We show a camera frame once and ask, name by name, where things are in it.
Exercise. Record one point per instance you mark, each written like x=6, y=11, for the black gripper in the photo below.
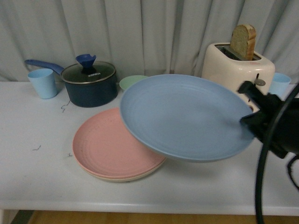
x=286, y=134

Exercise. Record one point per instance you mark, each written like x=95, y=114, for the blue plate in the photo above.
x=186, y=118

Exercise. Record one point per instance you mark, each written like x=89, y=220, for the pink plate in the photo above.
x=104, y=146

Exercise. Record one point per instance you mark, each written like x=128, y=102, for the right light blue cup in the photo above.
x=279, y=84

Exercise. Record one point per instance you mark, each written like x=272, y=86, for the light blue cup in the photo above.
x=279, y=84
x=43, y=82

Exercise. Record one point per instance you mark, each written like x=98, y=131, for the cream toaster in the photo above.
x=222, y=66

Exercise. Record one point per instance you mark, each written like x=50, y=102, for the bread slice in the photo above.
x=243, y=41

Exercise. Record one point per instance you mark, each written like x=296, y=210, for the grey curtain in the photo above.
x=142, y=37

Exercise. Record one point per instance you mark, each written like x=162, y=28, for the green bowl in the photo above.
x=125, y=83

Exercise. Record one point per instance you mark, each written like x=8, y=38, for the beige plate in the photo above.
x=129, y=178

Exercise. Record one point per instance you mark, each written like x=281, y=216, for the dark blue saucepan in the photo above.
x=84, y=95

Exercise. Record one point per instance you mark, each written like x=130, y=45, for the glass pot lid blue knob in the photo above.
x=87, y=70

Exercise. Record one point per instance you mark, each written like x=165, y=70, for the left light blue cup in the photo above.
x=43, y=82

